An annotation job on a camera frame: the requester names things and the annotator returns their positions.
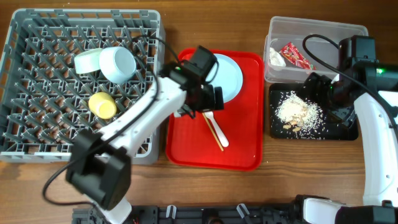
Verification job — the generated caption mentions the black tray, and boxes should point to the black tray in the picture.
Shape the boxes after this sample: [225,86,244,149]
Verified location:
[269,83,359,141]

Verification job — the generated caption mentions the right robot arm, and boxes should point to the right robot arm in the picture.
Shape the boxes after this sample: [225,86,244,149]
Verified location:
[295,35,397,223]

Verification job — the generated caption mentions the light blue bowl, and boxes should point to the light blue bowl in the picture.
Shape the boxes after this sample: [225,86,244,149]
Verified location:
[99,47,136,85]

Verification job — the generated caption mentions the grey dishwasher rack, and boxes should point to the grey dishwasher rack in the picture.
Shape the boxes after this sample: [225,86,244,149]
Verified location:
[1,9,165,163]

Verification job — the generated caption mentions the green saucer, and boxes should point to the green saucer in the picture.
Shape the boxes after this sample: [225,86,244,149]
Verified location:
[74,48,103,74]

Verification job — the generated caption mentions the wooden chopstick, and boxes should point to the wooden chopstick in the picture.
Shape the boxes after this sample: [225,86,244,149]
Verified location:
[202,113,224,152]

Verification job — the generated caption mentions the red plastic tray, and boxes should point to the red plastic tray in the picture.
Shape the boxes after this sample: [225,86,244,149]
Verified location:
[165,50,264,171]

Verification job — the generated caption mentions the light blue plate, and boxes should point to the light blue plate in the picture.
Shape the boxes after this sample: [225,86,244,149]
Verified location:
[206,54,243,103]

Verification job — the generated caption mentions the white napkin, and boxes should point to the white napkin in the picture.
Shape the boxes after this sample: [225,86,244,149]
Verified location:
[269,47,286,67]

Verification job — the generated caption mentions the red sauce packet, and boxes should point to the red sauce packet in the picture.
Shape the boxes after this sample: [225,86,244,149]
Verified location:
[279,42,316,70]

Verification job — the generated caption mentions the clear plastic bin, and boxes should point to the clear plastic bin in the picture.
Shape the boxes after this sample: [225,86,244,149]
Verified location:
[263,16,369,84]

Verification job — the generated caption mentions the rice and food scraps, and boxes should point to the rice and food scraps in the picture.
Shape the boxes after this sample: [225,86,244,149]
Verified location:
[277,92,322,132]

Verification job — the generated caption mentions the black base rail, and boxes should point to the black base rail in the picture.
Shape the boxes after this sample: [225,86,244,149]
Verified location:
[72,203,302,224]

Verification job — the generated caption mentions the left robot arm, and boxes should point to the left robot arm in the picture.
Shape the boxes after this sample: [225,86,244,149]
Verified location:
[66,46,223,223]

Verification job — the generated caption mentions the white plastic fork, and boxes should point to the white plastic fork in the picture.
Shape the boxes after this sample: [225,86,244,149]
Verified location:
[205,111,229,147]

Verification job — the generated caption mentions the yellow plastic cup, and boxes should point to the yellow plastic cup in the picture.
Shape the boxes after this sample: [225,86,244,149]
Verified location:
[88,92,117,119]

